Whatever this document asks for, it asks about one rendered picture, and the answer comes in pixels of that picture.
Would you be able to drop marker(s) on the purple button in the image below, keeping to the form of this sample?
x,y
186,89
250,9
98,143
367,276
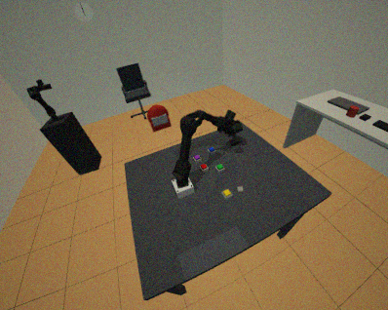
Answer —
x,y
197,159

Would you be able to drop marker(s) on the yellow button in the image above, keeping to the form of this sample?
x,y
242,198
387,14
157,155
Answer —
x,y
226,194

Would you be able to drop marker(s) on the red button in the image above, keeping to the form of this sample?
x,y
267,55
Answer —
x,y
204,168

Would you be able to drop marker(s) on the blue button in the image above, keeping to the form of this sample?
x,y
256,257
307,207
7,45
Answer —
x,y
211,151

